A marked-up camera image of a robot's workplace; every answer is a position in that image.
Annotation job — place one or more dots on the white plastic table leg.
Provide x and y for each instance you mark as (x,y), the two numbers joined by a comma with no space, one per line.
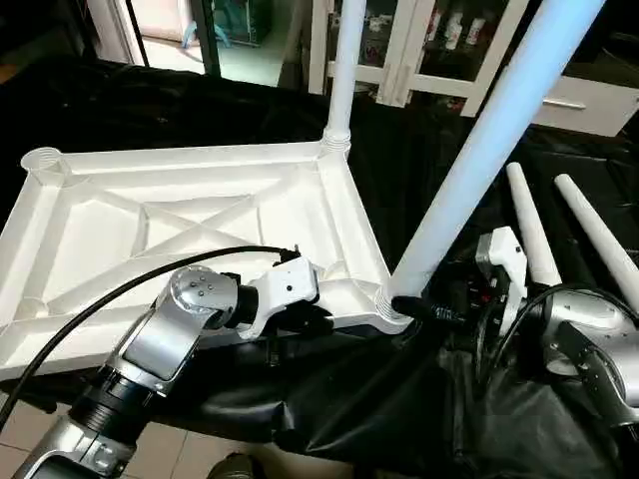
(489,150)
(599,235)
(342,70)
(531,230)

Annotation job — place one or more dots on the white plastic table top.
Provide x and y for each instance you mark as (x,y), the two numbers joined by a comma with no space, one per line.
(150,220)

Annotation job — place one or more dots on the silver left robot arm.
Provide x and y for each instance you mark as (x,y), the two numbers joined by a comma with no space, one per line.
(140,369)

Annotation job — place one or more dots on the black table mat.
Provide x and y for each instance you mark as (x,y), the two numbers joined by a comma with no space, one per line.
(399,419)

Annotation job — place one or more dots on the white drawer unit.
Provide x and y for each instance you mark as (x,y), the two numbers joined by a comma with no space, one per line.
(584,105)

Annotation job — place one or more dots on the white glass door cabinet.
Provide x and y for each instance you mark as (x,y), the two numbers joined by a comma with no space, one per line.
(429,50)

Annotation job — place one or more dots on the teal plastic stool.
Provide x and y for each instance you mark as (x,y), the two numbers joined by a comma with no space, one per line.
(240,20)

